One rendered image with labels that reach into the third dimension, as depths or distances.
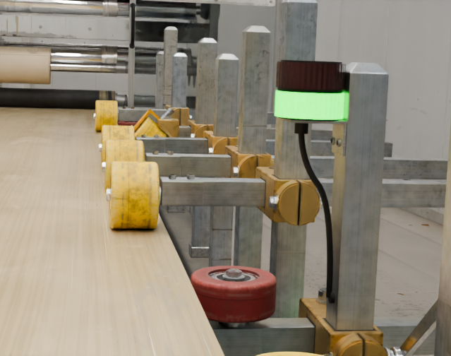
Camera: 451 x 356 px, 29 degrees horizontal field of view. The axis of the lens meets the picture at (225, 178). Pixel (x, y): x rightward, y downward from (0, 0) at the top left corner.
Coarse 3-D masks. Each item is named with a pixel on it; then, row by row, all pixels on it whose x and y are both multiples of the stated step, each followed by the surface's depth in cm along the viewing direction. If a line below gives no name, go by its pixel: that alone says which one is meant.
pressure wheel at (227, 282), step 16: (208, 272) 83; (224, 272) 85; (240, 272) 82; (256, 272) 84; (208, 288) 79; (224, 288) 79; (240, 288) 79; (256, 288) 79; (272, 288) 81; (208, 304) 80; (224, 304) 79; (240, 304) 79; (256, 304) 80; (272, 304) 81; (224, 320) 79; (240, 320) 79; (256, 320) 80
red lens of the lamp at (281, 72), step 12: (276, 72) 77; (288, 72) 75; (300, 72) 74; (312, 72) 74; (324, 72) 74; (336, 72) 75; (276, 84) 77; (288, 84) 75; (300, 84) 74; (312, 84) 74; (324, 84) 74; (336, 84) 75
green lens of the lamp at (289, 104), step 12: (276, 96) 77; (288, 96) 75; (300, 96) 74; (312, 96) 74; (324, 96) 74; (336, 96) 75; (276, 108) 77; (288, 108) 75; (300, 108) 75; (312, 108) 74; (324, 108) 75; (336, 108) 75
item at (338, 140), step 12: (288, 60) 75; (288, 120) 76; (300, 120) 76; (312, 120) 75; (324, 120) 75; (336, 120) 76; (300, 132) 77; (336, 132) 78; (300, 144) 78; (336, 144) 78; (312, 180) 78; (324, 192) 78; (324, 204) 78
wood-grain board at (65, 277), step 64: (0, 128) 227; (64, 128) 233; (0, 192) 128; (64, 192) 130; (0, 256) 89; (64, 256) 90; (128, 256) 91; (0, 320) 69; (64, 320) 69; (128, 320) 70; (192, 320) 70
